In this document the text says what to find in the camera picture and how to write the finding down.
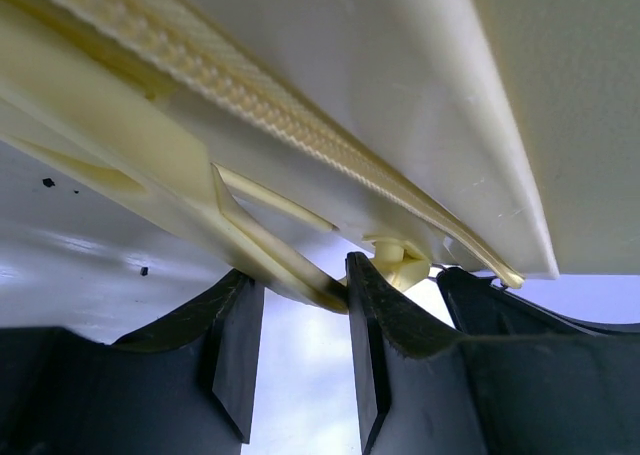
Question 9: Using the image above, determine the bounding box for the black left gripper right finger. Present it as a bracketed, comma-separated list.
[346, 253, 639, 454]

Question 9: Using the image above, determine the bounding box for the pale yellow hard-shell suitcase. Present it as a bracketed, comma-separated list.
[1, 0, 639, 313]

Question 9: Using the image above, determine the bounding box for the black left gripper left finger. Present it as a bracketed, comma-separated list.
[1, 270, 264, 454]

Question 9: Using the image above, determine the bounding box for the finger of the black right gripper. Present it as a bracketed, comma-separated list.
[436, 267, 639, 335]

